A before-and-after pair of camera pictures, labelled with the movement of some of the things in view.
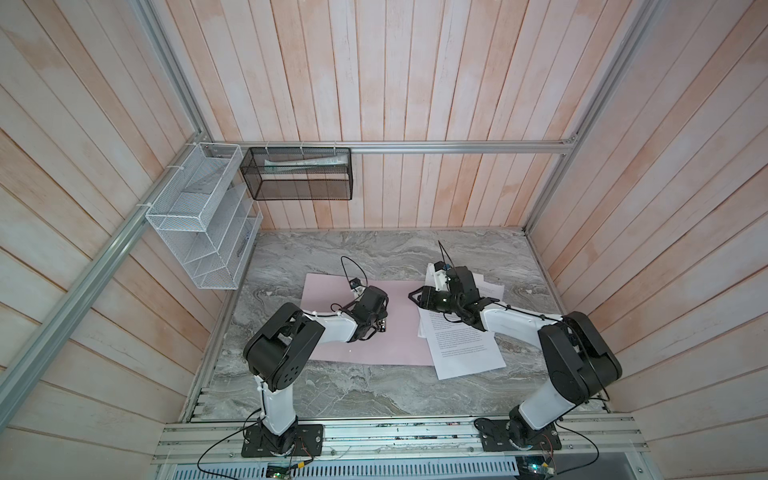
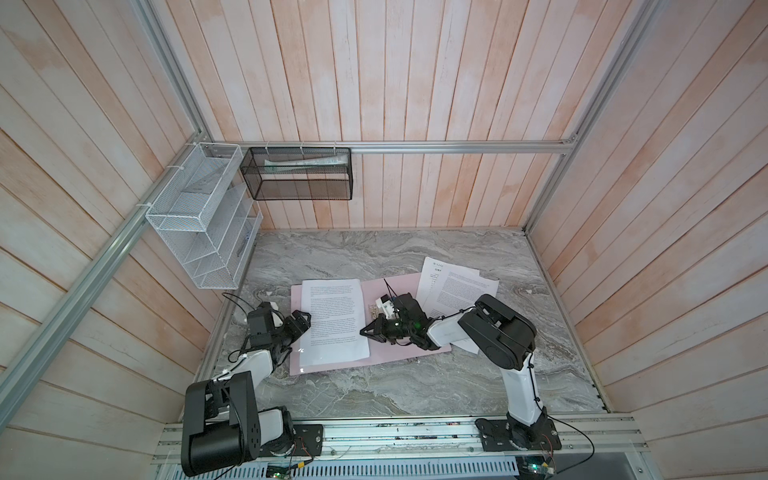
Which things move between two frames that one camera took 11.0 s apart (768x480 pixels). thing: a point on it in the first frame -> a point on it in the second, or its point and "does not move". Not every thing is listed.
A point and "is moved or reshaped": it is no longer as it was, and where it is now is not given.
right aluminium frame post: (645, 13) does not move
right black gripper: (425, 300) -> (379, 332)
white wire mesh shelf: (207, 218) does not move
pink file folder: (405, 339) is moved or reshaped
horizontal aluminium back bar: (464, 144) does not move
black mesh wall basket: (299, 173) does not move
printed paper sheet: (458, 348) -> (337, 316)
